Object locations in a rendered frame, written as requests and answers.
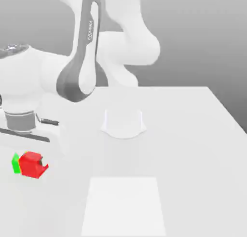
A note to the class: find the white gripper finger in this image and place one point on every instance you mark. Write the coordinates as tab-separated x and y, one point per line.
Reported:
44	160

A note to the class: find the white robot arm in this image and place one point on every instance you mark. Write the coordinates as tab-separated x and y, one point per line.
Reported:
133	45

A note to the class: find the small red cube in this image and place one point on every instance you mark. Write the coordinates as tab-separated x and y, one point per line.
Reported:
30	164

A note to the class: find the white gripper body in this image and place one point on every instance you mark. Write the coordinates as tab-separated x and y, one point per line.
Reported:
29	142

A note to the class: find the small green cube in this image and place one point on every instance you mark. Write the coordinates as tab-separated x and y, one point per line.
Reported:
15	164

